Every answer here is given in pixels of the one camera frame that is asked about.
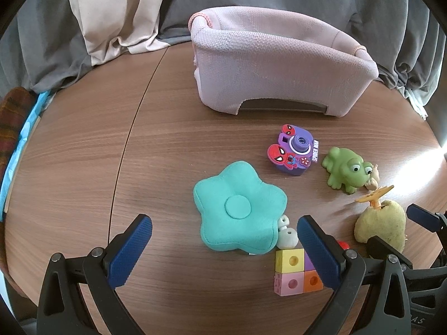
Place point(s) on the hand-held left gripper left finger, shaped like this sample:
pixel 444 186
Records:
pixel 129 251

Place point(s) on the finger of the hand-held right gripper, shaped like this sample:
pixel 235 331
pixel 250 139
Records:
pixel 380 246
pixel 422 216

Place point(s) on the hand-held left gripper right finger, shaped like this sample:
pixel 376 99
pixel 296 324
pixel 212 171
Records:
pixel 319 254

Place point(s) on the yellow plush toy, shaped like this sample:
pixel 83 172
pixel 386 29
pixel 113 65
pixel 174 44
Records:
pixel 380 223

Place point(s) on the small red toy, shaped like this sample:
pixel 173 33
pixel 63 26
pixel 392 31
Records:
pixel 343 245

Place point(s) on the pale mint rubber toy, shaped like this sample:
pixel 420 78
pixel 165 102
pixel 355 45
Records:
pixel 288 240

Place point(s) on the small beige toy figure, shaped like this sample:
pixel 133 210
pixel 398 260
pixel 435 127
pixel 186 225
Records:
pixel 373 174

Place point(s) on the green rubber frog toy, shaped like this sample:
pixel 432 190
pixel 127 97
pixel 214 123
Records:
pixel 342 169

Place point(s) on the teal flower-shaped pillow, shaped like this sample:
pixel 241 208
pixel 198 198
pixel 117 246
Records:
pixel 241 209

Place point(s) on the purple toy camera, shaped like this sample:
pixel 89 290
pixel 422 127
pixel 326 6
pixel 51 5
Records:
pixel 297 144

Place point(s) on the pink fabric basket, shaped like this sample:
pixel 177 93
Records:
pixel 262 69

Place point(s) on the colourful linking cube block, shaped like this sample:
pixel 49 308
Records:
pixel 291 272

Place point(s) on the light blue sheet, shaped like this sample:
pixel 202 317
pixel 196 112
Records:
pixel 21 139

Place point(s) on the brown plaid cloth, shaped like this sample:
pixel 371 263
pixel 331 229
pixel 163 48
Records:
pixel 12 118

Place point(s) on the beige curtain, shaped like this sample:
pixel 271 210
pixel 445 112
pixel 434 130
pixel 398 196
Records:
pixel 115 14

